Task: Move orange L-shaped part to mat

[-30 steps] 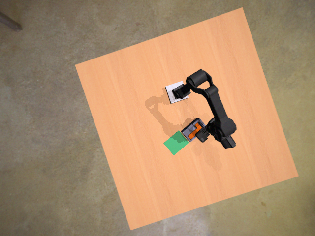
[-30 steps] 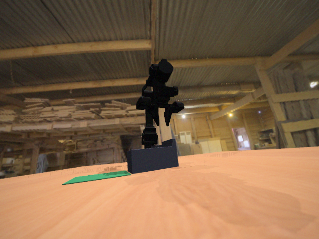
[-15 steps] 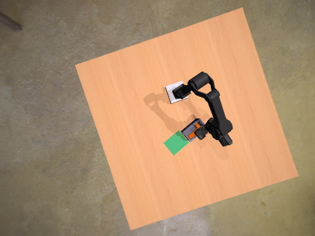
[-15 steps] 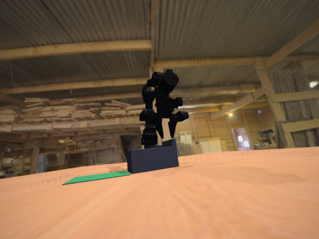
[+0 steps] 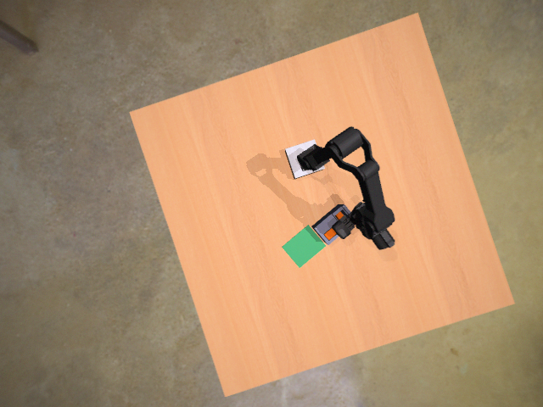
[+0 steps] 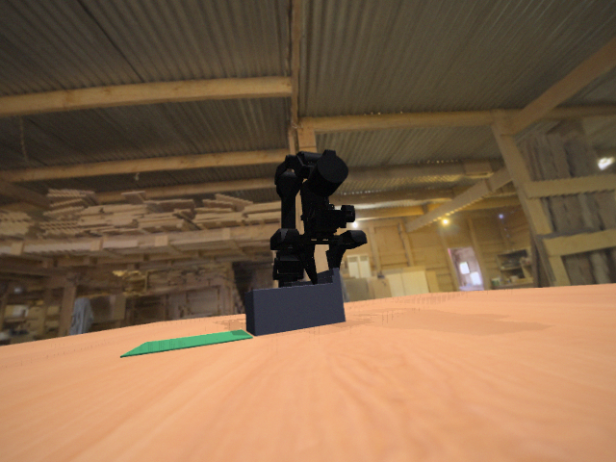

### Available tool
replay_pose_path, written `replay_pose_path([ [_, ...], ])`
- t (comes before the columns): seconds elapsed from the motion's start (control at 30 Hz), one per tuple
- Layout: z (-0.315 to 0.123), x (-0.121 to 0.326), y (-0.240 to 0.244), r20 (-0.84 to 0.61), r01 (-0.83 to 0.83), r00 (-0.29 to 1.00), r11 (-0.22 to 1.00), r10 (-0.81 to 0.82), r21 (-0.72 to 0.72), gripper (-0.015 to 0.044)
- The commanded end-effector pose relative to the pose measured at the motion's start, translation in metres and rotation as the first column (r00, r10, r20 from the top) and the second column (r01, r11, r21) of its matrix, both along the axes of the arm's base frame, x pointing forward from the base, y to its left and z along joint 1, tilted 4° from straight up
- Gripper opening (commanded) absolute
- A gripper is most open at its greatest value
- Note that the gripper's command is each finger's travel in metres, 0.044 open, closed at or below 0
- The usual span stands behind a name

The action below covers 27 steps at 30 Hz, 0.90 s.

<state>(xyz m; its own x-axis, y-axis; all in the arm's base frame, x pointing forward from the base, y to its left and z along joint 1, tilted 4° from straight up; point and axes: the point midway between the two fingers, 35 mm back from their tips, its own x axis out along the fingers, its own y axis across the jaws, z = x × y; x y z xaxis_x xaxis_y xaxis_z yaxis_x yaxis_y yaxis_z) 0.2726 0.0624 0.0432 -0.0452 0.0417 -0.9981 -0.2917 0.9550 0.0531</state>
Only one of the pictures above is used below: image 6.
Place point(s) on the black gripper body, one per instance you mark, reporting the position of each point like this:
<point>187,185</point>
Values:
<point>283,237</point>

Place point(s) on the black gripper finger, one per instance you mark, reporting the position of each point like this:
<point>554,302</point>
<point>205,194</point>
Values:
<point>305,255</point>
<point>334,255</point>

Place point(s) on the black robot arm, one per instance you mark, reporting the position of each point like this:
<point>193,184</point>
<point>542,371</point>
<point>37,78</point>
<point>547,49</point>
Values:
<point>325,172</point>

